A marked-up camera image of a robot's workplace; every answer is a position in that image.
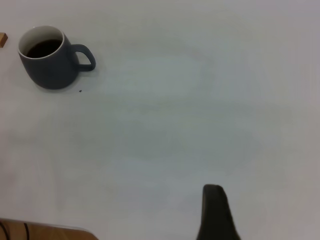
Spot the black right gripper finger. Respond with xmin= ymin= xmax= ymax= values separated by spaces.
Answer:
xmin=196 ymin=184 xmax=242 ymax=240

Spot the dark grey ceramic mug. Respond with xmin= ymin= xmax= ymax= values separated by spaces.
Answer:
xmin=17 ymin=25 xmax=97 ymax=90

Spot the dark coffee liquid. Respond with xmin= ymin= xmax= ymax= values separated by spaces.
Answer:
xmin=25 ymin=39 xmax=62 ymax=59

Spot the brown wooden board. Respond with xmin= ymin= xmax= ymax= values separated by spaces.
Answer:
xmin=0 ymin=217 xmax=99 ymax=240

